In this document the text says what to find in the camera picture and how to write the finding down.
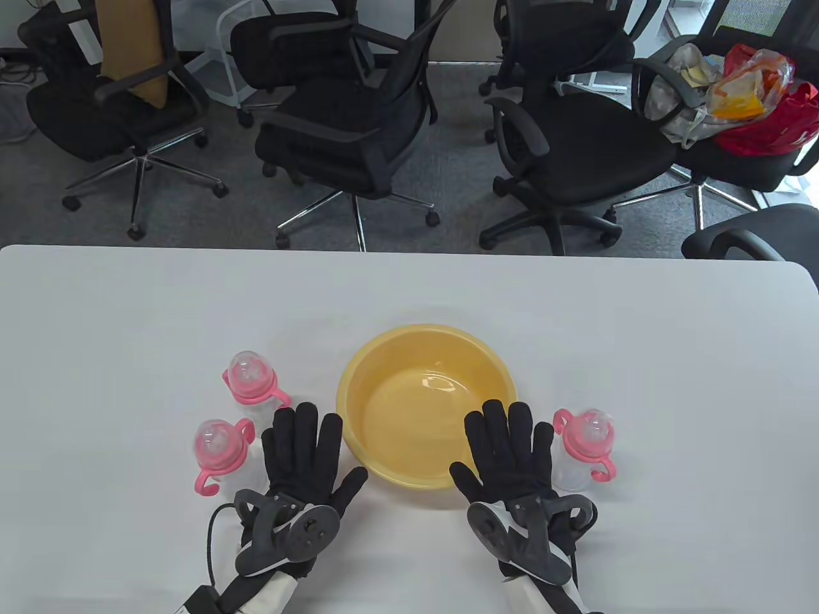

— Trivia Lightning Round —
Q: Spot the person's left hand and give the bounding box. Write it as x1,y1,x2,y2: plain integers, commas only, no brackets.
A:
261,402,369,512

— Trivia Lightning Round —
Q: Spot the person's right hand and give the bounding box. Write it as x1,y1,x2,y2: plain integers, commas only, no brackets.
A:
449,400,555,506

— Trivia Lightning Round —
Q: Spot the clear plastic baby bottle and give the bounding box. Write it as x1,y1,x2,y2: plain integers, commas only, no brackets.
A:
222,350,294,436
552,408,618,493
194,418,269,506

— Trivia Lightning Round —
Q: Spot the person's right forearm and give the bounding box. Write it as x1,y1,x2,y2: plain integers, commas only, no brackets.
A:
501,572,605,614

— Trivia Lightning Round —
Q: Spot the grey right hand controller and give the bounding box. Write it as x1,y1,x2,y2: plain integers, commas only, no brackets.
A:
466,494,600,586

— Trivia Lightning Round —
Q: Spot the grey hand controller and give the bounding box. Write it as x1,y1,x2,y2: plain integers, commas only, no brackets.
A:
466,494,600,586
234,489,341,578

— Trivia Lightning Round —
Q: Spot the grey left hand controller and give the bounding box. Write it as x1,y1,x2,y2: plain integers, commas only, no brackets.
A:
234,489,341,578

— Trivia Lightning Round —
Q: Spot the yellow plastic basin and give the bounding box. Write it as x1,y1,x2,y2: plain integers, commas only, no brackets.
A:
337,324,519,492

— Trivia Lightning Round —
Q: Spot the black office chair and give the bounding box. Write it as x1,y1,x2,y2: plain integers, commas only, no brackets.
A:
255,0,459,252
479,0,663,145
228,0,410,129
681,203,819,262
479,96,680,256

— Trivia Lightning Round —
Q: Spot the black chair with bags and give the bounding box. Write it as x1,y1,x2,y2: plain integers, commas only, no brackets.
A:
611,0,819,232

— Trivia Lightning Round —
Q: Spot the white metal table leg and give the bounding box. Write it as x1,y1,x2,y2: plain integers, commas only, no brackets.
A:
566,69,628,97

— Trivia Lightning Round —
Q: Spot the black chair with cushion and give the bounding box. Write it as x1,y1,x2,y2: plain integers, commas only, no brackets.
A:
17,0,230,242

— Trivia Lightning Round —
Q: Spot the red bag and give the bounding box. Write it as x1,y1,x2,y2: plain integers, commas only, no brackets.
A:
715,82,819,157

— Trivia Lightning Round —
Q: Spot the brown cushion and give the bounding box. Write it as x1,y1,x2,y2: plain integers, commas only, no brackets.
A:
96,0,169,107

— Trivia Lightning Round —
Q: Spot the orange plastic bag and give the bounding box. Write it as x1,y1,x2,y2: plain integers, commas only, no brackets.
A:
706,45,796,122

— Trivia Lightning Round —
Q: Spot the black glove cable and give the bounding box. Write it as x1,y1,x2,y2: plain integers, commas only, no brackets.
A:
205,503,243,592

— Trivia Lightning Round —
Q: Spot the black white cable bundle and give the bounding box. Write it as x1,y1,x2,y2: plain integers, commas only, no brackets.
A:
0,51,42,87

